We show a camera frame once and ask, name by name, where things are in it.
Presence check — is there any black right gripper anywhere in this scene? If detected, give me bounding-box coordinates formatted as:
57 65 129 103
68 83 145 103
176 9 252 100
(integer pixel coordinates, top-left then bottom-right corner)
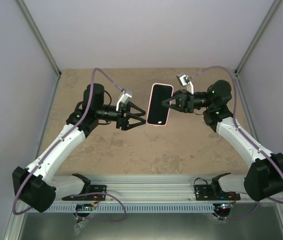
161 89 214 114

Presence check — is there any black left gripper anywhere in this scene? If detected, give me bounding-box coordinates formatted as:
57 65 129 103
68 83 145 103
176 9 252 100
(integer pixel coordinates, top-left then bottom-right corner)
96 101 146 131

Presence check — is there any light pink phone case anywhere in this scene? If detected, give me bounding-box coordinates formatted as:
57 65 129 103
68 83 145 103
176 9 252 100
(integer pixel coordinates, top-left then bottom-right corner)
146 82 175 127

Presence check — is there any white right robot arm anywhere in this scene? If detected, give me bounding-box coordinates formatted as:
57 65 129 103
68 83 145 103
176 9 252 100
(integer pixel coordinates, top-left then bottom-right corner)
161 80 283 202

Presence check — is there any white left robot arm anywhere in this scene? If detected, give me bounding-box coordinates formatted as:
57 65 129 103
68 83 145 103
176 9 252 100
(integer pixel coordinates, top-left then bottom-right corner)
12 83 146 213

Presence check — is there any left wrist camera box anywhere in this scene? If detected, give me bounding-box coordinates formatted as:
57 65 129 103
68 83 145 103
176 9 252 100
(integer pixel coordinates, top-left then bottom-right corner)
116 89 133 112

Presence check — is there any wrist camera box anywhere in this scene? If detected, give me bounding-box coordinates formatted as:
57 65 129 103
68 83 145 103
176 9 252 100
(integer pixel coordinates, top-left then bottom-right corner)
116 89 133 112
176 72 194 95

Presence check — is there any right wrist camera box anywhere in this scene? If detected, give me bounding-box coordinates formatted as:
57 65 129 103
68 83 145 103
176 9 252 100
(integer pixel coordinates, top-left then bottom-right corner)
176 72 194 95

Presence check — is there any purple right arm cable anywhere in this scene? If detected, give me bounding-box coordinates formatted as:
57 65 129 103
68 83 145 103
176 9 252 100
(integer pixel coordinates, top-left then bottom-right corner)
191 65 283 222

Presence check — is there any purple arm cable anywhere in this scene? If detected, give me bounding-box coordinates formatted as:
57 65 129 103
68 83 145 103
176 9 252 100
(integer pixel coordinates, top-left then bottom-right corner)
11 67 128 222
191 65 283 222

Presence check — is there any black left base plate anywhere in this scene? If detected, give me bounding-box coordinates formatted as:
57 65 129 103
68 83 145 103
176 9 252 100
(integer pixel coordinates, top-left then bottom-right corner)
62 184 107 202

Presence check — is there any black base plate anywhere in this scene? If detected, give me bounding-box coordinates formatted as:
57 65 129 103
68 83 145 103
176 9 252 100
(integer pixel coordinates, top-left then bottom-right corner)
62 184 107 202
194 184 241 201

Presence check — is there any aluminium rail frame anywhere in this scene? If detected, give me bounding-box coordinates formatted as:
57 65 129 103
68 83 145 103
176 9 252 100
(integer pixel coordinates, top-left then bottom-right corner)
2 74 283 240

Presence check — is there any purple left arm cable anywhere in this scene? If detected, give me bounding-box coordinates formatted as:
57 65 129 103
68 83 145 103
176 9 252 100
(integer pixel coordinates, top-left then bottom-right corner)
11 67 128 222

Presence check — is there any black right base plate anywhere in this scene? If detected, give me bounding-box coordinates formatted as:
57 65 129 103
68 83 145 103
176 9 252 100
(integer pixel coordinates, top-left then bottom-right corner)
194 184 241 201

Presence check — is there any grey slotted cable duct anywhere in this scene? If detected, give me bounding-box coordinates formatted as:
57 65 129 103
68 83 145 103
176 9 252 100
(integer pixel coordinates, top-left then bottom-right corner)
45 202 233 214

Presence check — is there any left aluminium corner post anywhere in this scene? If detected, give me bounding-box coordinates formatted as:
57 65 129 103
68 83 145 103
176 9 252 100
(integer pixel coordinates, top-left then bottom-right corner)
15 0 61 78

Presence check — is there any aluminium corner post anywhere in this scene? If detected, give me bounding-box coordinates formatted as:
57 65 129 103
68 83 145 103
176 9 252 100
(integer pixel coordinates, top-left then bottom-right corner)
15 0 61 78
234 0 283 76

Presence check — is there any right aluminium corner post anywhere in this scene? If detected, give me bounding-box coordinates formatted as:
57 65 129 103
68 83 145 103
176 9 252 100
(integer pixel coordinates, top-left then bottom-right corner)
234 0 283 76

